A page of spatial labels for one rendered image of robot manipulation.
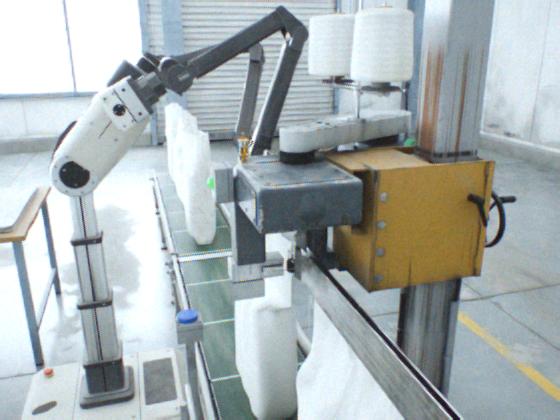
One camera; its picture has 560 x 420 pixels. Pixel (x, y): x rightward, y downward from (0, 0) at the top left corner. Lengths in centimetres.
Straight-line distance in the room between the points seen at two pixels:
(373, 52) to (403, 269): 53
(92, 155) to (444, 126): 110
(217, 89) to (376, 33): 771
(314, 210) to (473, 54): 55
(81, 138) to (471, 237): 121
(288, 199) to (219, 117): 785
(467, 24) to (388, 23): 22
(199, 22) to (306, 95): 223
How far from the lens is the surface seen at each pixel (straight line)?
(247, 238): 128
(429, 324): 150
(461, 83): 131
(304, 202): 104
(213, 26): 877
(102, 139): 170
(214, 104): 882
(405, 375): 87
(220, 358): 216
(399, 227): 124
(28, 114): 890
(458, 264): 138
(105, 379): 219
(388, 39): 116
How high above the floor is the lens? 161
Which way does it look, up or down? 18 degrees down
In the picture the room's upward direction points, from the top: straight up
